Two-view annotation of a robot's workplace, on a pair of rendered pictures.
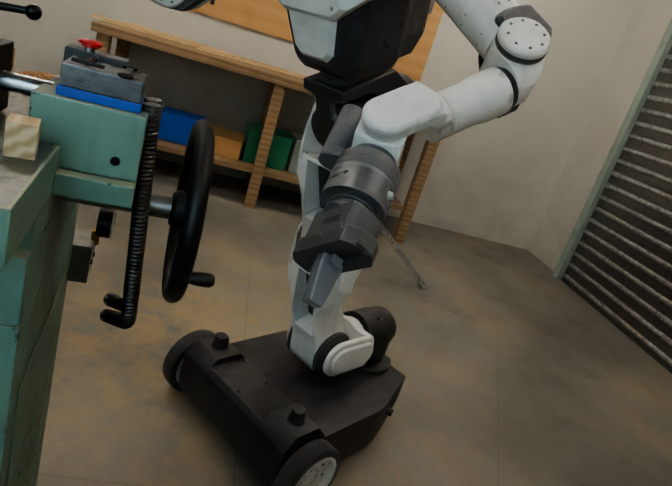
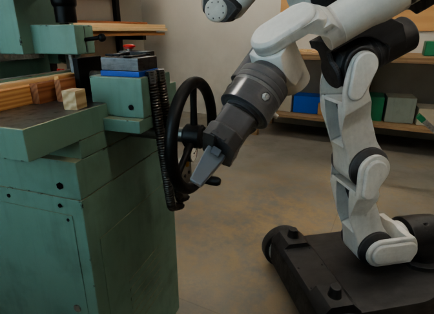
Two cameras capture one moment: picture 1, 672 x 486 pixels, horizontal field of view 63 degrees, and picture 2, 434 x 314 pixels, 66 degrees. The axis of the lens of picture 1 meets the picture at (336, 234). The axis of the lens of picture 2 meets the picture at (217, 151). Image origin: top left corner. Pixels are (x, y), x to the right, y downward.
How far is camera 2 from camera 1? 0.40 m
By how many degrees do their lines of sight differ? 38
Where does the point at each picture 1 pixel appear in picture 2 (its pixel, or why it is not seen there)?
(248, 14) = not seen: hidden behind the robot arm
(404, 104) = (282, 22)
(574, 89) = not seen: outside the picture
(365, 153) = (247, 67)
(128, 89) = (131, 64)
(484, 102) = not seen: outside the picture
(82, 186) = (115, 123)
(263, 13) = not seen: hidden behind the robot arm
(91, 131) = (117, 92)
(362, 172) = (239, 81)
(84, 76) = (110, 62)
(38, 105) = (93, 83)
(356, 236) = (213, 128)
